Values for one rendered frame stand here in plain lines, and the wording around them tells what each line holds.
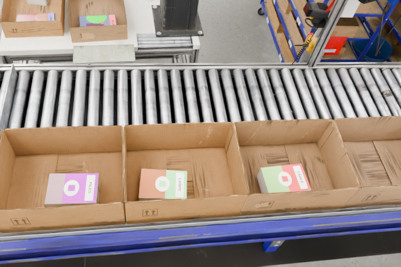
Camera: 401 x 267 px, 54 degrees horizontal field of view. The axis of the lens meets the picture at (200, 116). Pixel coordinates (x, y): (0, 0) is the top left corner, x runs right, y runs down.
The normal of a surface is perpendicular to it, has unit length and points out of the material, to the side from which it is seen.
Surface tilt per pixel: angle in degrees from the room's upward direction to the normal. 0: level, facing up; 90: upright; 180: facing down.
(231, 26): 0
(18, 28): 91
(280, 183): 0
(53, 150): 89
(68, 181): 0
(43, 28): 91
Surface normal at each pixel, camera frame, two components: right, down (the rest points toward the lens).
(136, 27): 0.11, -0.60
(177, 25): 0.17, 0.80
